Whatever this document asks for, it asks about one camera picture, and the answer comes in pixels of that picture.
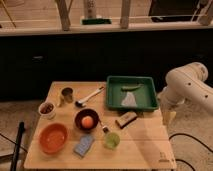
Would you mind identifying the metal cup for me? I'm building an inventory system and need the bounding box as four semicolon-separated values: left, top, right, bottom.
61;87;73;103

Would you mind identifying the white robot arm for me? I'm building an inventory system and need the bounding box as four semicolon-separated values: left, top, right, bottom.
158;62;213;125

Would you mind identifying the brown wooden block brush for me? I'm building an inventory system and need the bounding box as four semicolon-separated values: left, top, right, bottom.
115;112;137;129

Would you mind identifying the blue sponge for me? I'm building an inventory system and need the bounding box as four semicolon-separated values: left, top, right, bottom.
73;134;94;157

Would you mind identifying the dark brown bowl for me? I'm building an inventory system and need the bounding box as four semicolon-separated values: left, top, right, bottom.
75;109;99;131

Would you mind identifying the wooden shelf rail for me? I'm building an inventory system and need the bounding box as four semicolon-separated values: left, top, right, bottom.
0;21;213;36

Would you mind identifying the white cloth in tray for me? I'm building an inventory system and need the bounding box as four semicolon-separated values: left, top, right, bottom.
121;92;137;107

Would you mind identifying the white handled dish brush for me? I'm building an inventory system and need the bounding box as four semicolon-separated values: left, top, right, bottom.
75;86;105;107

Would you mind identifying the green round bottle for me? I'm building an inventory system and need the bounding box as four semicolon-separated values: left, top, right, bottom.
102;126;120;150

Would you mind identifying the green pea pod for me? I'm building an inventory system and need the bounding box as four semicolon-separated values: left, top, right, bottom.
121;84;142;91

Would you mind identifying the white cup with nuts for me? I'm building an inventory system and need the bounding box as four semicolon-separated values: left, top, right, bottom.
38;102;56;119

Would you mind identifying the black pole at left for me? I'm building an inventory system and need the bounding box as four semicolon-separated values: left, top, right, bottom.
10;122;25;171

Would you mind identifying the black floor cable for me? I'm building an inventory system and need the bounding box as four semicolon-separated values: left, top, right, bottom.
168;132;213;171

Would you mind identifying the red orange bowl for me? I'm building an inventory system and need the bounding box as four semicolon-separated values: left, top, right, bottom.
39;123;68;155

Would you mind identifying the orange egg ball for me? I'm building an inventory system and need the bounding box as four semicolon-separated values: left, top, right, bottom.
81;116;94;129

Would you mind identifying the green plastic tray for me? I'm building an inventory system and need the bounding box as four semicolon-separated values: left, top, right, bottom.
106;76;159;112

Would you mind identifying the green base white object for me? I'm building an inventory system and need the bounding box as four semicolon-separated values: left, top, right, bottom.
81;0;111;25

